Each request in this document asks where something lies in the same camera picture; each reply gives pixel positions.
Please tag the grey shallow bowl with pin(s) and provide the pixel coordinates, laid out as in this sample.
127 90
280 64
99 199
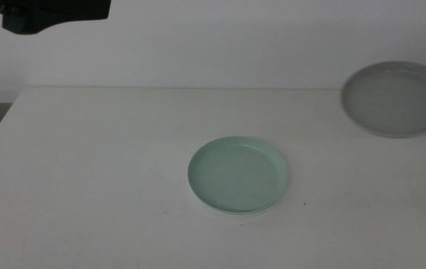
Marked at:
392 99

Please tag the pale green shallow bowl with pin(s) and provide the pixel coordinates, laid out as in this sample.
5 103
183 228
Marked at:
237 173

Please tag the white shallow bowl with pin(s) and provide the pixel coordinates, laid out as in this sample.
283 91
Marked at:
235 215

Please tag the black left Piper arm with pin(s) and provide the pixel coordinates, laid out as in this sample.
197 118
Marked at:
48 11

